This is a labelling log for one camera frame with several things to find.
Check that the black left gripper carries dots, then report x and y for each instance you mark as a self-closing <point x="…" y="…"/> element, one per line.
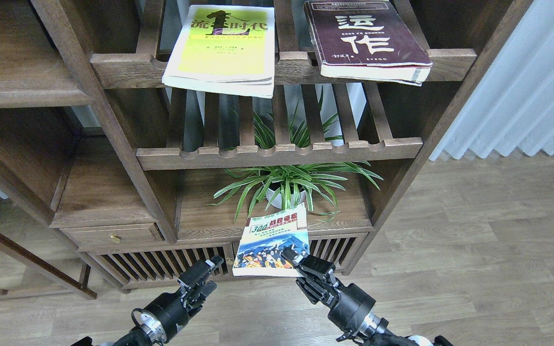
<point x="164" y="317"/>

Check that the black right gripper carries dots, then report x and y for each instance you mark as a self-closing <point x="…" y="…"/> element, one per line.
<point x="350" y="308"/>

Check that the small colourful paperback book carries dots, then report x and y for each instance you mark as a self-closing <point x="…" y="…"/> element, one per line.
<point x="264" y="239"/>

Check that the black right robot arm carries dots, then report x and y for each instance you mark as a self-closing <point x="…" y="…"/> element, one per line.
<point x="384" y="337"/>

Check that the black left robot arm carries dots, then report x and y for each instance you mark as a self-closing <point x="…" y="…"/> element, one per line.
<point x="136" y="336"/>

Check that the white plant pot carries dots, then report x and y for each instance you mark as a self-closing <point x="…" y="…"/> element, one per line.
<point x="274" y="196"/>

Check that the green spider plant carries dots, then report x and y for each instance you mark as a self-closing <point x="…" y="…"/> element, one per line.
<point x="315" y="178"/>

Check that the dark wooden bookshelf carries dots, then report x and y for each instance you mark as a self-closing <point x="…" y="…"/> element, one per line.
<point x="90" y="144"/>

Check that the yellow green book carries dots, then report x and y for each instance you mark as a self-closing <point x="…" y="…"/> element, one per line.
<point x="225" y="49"/>

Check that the dark red book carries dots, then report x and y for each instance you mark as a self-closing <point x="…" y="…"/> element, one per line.
<point x="365" y="40"/>

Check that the white curtain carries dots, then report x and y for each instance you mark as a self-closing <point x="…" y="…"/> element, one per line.
<point x="512" y="108"/>

